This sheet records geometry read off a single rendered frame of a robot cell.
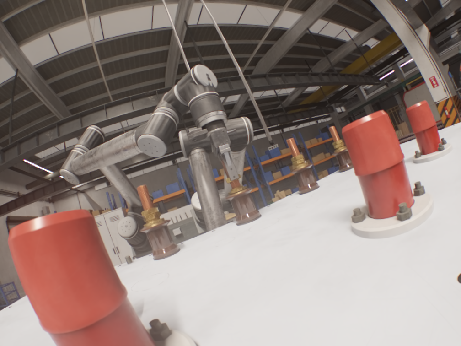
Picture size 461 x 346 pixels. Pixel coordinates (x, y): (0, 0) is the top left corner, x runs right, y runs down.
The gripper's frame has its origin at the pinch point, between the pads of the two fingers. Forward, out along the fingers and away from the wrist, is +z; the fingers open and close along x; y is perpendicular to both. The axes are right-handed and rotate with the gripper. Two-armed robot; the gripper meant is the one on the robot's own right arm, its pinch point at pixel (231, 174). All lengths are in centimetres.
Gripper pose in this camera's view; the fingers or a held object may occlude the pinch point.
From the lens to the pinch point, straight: 63.4
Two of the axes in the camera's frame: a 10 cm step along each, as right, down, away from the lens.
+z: 3.5, 9.3, -0.7
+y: 9.3, -3.4, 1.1
